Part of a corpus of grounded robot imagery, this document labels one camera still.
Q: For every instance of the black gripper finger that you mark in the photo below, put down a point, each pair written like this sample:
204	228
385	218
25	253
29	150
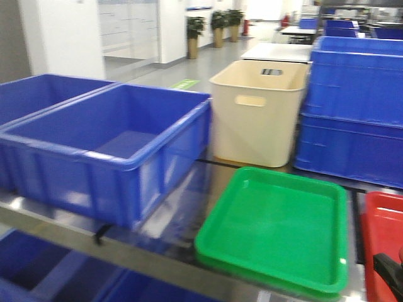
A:
391	272

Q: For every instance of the red plastic tray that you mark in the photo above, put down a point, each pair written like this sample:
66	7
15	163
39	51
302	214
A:
382	233

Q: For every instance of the green plastic tray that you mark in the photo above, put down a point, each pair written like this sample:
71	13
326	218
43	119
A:
279	228

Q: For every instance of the stacked lower blue crate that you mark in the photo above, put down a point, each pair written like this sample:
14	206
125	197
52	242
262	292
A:
352	149

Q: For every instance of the stacked blue crate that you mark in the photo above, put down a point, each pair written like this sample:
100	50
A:
352	149
356	79

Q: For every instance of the stacked upper blue crate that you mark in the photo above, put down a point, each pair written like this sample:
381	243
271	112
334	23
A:
356	79

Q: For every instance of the cream plastic basket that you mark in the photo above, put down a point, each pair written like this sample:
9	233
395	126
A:
255	106

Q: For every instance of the red fire extinguisher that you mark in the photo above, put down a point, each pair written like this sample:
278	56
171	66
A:
245	30

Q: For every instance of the blue bin front on shelf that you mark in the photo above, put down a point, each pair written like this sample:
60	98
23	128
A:
112	155

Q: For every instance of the potted plant right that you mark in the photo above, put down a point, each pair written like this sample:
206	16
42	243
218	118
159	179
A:
234	19

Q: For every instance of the potted plant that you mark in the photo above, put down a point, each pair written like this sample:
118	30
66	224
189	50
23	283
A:
217	23
234	19
195	28

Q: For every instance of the potted plant middle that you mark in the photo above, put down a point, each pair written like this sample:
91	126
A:
217	23

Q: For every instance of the potted plant left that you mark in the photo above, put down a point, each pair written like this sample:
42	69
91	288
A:
195	28

